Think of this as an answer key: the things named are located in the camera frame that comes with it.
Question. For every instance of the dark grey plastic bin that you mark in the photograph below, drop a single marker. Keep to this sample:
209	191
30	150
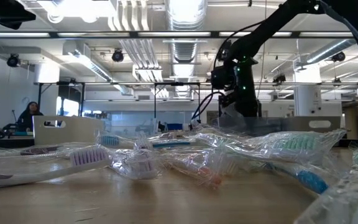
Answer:
259	126

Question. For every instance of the wrapped green toothbrush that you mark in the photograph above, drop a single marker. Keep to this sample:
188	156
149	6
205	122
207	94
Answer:
291	144
346	199

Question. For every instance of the black background frame stand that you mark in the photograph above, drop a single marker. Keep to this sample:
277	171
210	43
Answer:
177	83
61	83

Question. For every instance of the person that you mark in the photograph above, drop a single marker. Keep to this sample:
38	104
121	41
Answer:
30	118

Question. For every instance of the black ceiling camera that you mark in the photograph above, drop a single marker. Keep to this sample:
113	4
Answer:
117	56
338	56
13	60
279	78

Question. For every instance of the white plastic bin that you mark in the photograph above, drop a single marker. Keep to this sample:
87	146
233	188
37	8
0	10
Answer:
73	130

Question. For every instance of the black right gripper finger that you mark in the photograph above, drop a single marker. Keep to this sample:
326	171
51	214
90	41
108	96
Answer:
247	109

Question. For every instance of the clear plastic bin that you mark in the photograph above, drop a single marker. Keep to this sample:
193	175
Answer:
129	127

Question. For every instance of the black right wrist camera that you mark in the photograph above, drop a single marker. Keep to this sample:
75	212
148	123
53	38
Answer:
224	77

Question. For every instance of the white column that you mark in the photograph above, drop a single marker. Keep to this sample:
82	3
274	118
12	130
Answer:
308	93

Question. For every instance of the wrapped orange toothbrush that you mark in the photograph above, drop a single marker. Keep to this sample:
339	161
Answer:
197	169

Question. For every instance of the light grey plastic bin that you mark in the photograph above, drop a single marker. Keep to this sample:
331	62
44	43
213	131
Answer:
297	124

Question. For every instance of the wrapped blue toothbrush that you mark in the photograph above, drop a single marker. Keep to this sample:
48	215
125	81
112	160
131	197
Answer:
169	144
309	180

